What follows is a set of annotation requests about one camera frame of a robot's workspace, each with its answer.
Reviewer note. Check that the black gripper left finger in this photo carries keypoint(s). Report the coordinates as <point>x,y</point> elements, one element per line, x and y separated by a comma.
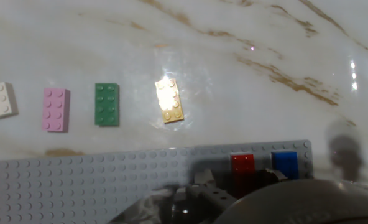
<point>213,194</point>

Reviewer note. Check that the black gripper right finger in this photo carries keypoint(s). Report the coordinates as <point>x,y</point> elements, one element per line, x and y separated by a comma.
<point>272,176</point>

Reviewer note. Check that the blue long Lego brick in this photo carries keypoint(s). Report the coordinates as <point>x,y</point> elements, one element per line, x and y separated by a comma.
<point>285,164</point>

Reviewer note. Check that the red long Lego brick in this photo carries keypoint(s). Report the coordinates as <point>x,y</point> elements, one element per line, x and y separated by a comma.
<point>243,169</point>

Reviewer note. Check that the yellow Lego brick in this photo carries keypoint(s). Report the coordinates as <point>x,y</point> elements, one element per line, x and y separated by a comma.
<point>169,101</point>

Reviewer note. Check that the grey Lego baseplate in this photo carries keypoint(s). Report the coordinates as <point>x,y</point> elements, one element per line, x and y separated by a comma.
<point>78,183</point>

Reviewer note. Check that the green Lego brick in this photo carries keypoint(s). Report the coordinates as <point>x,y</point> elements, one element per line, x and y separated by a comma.
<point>107,104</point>

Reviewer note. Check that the light pink Lego brick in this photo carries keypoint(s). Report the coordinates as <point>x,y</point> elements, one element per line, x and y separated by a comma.
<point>55,109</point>

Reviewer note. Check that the white marble pattern board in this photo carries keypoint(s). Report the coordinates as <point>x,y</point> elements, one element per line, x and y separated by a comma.
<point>233,93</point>

